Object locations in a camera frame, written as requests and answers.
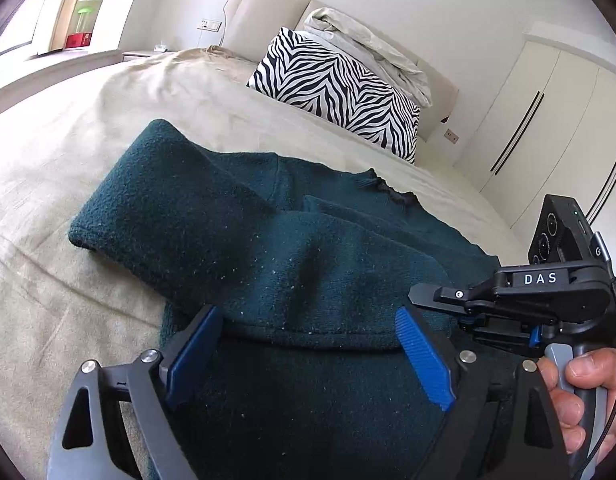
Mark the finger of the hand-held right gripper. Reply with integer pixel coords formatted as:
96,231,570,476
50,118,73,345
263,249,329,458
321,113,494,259
408,282,499,312
457,311,545,358

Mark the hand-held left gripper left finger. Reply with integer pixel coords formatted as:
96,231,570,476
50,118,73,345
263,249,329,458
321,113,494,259
46,304,225,480

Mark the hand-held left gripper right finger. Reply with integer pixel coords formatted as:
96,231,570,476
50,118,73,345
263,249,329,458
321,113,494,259
394,305,572,480

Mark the dark green sweater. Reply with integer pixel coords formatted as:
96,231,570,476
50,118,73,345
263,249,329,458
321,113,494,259
68,119,504,480

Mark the person's right hand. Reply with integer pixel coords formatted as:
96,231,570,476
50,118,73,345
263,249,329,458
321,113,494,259
537,347,616,457

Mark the white wardrobe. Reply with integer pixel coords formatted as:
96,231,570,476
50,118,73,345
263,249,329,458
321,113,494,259
453,20,616,281

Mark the zebra print pillow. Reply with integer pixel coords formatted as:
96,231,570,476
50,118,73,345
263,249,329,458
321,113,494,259
247,26,421,165

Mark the bed with beige sheet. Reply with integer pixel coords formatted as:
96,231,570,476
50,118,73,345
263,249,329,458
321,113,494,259
0,46,530,480

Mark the crumpled white duvet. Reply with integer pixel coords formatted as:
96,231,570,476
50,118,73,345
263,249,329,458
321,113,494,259
294,7,433,108

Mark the white nightstand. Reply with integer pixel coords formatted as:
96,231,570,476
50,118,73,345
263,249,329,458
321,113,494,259
121,48,177,64

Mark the beige padded headboard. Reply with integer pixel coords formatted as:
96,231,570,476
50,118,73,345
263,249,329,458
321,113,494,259
222,0,459,142

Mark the green stool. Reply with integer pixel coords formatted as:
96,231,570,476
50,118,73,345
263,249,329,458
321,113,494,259
74,4,96,37

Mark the window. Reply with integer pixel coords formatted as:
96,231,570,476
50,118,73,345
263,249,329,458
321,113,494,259
0,0,64,61

